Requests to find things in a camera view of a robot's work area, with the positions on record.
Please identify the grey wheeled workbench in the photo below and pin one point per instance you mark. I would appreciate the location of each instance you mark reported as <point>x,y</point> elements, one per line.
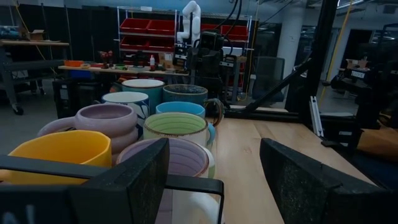
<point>25,62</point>

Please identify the green ribbed mug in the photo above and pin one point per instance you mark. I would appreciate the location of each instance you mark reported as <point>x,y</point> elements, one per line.
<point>177,130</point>

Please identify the blue storage bin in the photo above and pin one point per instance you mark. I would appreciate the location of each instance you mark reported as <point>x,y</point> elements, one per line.
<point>81,74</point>

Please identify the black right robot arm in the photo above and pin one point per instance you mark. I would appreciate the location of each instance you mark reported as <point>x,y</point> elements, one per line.
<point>214,90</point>

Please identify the black crate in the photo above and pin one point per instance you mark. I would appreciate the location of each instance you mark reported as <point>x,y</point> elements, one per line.
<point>74,96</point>

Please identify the black frame wooden rack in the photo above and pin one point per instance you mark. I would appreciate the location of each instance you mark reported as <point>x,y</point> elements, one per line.
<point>31,165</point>

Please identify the silver aluminium extrusion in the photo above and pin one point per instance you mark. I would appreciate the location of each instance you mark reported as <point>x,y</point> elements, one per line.
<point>316,116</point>

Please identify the light blue mug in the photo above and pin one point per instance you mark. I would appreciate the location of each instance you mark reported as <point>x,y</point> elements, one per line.
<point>180,108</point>

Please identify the tall teal mug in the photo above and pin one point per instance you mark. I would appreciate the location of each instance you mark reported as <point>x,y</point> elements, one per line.
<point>146,90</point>

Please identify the blue brown speckled mug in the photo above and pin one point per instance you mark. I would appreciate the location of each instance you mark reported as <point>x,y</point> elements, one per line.
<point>185,95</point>

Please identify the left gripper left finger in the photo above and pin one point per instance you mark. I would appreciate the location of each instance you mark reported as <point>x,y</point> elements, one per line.
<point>140,186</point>

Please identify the purple ringed mug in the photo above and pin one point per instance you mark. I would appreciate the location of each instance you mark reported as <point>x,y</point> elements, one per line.
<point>105,121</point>

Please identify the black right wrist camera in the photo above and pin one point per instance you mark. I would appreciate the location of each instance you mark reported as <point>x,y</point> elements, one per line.
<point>211,40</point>

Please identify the yellow mug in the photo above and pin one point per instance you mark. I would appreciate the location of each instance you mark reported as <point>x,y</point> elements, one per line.
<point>62,149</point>

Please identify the blue white patterned mug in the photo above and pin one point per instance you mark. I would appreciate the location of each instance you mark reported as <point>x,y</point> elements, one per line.
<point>130,105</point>

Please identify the white pillar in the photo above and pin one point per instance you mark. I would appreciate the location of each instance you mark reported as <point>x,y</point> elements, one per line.
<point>290,40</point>

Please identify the black background robot arm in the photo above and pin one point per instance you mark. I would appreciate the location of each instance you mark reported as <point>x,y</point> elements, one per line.
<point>367,84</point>

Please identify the wooden background table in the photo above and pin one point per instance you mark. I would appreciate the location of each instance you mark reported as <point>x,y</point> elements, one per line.
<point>124,71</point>

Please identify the orange tray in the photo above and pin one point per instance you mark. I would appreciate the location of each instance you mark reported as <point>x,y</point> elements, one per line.
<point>74,63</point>

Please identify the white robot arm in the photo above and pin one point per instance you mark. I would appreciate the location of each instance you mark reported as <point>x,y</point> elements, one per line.
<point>189,21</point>

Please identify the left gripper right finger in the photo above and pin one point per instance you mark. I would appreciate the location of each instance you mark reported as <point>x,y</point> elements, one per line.
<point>311,193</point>

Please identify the small cardboard box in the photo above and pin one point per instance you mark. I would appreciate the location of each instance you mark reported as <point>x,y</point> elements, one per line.
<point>36,35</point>

